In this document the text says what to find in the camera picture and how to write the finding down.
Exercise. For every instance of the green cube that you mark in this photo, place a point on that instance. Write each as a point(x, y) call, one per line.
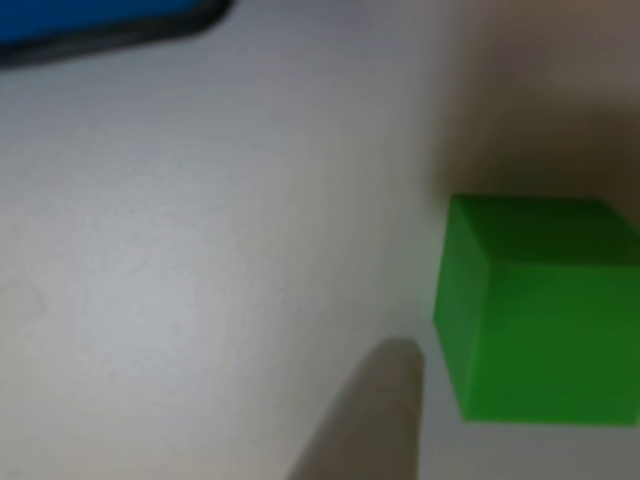
point(540, 325)

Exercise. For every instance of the blue square box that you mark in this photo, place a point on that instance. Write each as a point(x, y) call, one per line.
point(75, 15)

